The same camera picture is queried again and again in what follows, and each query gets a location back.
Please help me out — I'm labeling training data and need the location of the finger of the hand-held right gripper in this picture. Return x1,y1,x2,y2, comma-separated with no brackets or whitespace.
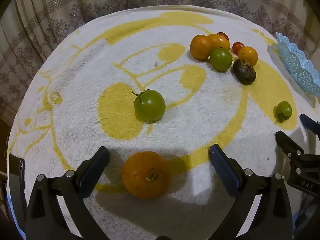
275,131,320,175
299,113,320,140

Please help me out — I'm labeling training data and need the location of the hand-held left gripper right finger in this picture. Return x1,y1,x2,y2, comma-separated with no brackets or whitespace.
208,144,293,240

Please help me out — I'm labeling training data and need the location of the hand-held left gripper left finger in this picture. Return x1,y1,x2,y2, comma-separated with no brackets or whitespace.
25,146,110,240

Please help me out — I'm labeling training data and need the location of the small green tomato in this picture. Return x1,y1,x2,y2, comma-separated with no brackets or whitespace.
276,101,292,123

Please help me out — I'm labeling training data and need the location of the large orange with stem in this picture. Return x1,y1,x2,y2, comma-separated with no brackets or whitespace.
121,151,171,200

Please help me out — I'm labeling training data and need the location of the light blue plastic basket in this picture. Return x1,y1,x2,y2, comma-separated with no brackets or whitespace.
276,32,320,97

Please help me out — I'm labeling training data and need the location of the dark wrinkled passion fruit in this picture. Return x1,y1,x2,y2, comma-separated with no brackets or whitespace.
233,59,257,85

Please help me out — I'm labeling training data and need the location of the green tomato with long stem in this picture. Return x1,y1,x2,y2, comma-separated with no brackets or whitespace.
132,89,166,123

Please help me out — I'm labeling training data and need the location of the round orange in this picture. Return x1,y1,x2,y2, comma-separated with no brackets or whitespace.
207,33,231,52
190,35,213,60

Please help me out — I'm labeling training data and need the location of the white and yellow towel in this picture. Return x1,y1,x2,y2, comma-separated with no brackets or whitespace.
7,5,313,240

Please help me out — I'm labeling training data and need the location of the small orange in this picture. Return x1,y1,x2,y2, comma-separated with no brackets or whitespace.
238,46,258,67

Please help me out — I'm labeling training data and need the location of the beige patterned curtain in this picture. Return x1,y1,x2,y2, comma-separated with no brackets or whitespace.
0,0,320,155

